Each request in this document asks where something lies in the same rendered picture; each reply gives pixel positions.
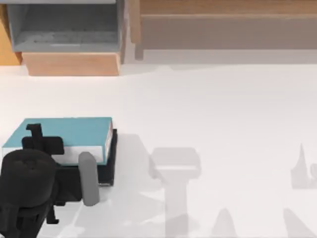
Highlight teal book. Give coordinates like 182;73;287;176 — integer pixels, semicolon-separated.
1;117;113;166

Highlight black book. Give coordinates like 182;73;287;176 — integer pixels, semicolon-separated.
58;128;119;187

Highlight pale wooden drawer front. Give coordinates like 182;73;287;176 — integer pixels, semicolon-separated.
21;52;120;77

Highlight orange wooden cupboard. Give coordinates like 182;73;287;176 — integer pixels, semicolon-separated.
0;3;23;66

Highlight wooden open shelves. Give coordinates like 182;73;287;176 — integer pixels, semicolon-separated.
130;0;317;61

